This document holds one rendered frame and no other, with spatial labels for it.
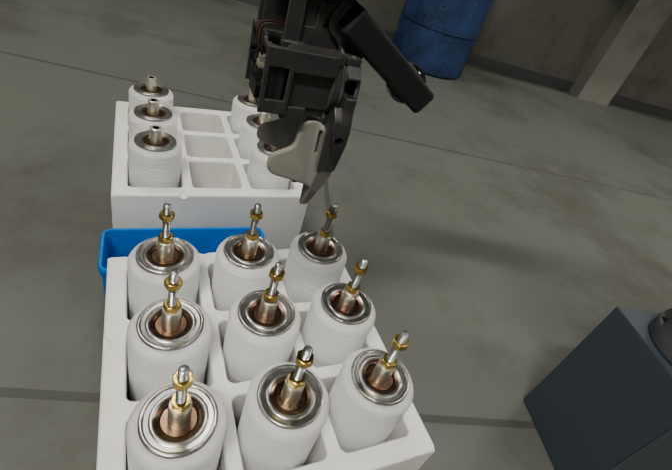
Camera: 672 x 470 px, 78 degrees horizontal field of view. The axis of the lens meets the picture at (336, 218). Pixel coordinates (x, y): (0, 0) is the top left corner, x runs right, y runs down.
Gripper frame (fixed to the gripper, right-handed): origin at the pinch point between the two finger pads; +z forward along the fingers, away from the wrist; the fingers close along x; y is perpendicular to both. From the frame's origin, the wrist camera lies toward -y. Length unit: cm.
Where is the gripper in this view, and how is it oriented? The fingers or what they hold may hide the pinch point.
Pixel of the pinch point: (307, 181)
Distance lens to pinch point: 43.5
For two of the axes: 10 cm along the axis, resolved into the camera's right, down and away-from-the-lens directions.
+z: -2.6, 7.7, 5.8
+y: -9.2, -0.2, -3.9
